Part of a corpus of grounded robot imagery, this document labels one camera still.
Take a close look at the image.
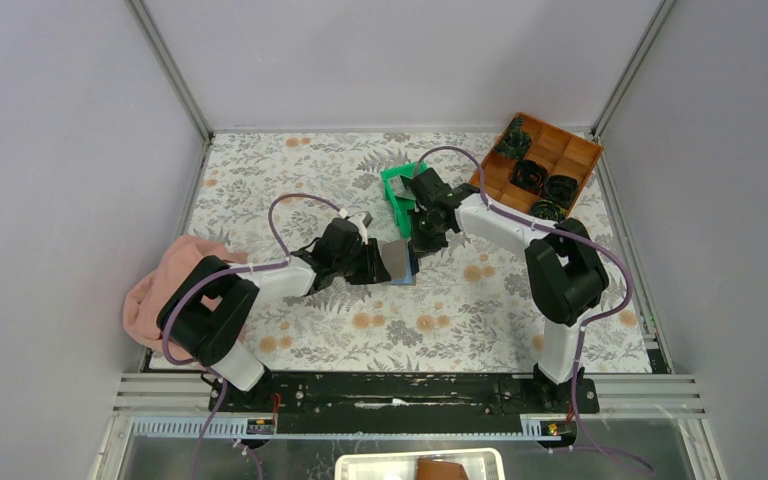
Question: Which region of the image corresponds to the floral patterned table mat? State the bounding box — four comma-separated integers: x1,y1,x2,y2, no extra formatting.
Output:
148,131,654,374

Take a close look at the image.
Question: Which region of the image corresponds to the brown wooden compartment tray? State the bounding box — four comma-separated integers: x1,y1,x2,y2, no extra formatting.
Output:
470,112,603,217

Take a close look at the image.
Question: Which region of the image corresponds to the black mounting base plate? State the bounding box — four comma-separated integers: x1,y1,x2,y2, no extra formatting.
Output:
209,371,600,435

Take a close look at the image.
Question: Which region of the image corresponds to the black rosette bottom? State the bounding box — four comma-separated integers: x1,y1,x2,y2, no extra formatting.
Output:
529,199,567,223

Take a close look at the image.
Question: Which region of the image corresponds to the brown object in basket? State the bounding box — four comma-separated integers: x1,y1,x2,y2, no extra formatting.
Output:
415,458,469,480

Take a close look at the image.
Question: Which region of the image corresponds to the black rosette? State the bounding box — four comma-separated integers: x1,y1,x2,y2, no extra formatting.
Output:
510,159,548,194
529,199,567,223
542,175,579,209

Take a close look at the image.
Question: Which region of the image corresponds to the black rosette middle left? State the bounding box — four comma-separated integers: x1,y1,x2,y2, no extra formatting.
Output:
510,159,548,194

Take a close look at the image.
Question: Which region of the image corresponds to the grey blue card holder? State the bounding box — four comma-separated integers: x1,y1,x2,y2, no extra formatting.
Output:
380,239,419,286

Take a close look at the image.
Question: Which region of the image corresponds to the pink cloth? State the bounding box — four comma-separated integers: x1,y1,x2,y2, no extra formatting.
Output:
122,235,248,351

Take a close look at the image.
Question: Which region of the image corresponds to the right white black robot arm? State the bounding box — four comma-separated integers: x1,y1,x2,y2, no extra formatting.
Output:
398,168,609,412

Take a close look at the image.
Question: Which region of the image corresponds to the green plastic bin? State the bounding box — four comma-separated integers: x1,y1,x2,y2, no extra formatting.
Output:
380,163,416,238

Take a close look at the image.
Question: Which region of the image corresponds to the dark green rosette top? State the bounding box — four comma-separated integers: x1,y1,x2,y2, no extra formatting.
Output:
494,116,532,161

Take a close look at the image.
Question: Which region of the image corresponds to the black rosette middle right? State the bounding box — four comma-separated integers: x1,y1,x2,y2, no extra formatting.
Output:
542,175,579,209

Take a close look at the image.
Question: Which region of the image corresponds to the white plastic basket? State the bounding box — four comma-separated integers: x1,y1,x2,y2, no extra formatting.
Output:
334,448,505,479

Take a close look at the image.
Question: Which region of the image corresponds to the aluminium rail frame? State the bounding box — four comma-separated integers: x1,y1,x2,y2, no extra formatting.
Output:
113,372,707,439

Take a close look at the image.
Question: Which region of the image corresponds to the grey credit cards stack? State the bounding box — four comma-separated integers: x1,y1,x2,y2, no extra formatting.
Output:
387,175,416,201

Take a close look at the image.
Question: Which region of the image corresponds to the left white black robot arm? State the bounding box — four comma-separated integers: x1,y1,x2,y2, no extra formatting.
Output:
157,212,391,411

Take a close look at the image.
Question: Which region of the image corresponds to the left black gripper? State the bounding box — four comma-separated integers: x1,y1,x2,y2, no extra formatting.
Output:
333,239,392,286

